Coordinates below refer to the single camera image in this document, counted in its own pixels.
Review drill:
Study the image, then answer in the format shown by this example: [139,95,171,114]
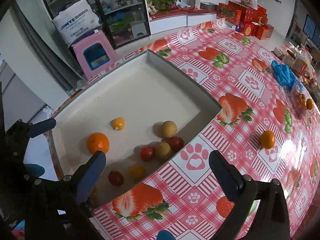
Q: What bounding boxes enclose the dark red cherry tomato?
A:
[108,170,124,186]

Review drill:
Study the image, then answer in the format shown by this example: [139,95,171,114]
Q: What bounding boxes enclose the orange mandarin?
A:
[87,132,110,154]
[260,130,276,150]

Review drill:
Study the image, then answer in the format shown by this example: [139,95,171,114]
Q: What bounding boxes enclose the small yellow kumquat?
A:
[111,117,125,131]
[128,165,146,182]

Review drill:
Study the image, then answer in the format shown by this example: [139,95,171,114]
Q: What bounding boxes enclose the brown round longan fruit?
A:
[161,120,177,139]

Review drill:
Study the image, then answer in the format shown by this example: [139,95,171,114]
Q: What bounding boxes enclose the left blue-gloved hand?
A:
[24,164,45,177]

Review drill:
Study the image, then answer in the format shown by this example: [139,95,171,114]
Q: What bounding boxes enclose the right blue-gloved hand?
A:
[156,230,176,240]

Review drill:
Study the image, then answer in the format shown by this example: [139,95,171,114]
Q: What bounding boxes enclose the strawberry pattern tablecloth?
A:
[81,20,319,239]

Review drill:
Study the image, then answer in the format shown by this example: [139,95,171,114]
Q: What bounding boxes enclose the pink plastic stool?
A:
[72,30,120,80]

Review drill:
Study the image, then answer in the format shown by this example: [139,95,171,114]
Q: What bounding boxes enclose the grey shallow tray box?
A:
[49,50,222,207]

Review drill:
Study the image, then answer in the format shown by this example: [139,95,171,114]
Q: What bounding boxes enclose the glass fruit bowl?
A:
[291,80,315,119]

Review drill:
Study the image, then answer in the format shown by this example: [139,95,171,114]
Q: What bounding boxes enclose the orange in glass bowl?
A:
[306,98,314,111]

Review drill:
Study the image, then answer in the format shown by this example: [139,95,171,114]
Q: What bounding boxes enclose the white plastic package bag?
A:
[52,0,102,47]

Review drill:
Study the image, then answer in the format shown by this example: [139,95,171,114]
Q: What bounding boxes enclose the blue plastic bag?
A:
[271,60,297,91]

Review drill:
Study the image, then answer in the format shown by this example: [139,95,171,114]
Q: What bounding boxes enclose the glass door cabinet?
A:
[43,0,150,48]

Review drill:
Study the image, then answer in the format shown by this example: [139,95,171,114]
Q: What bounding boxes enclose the white low tv console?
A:
[149,8,217,35]

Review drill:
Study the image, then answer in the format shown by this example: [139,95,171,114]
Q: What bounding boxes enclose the red gift boxes stack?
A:
[217,0,274,40]

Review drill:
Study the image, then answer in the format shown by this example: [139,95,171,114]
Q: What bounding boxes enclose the green leafy vegetables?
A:
[146,0,181,15]

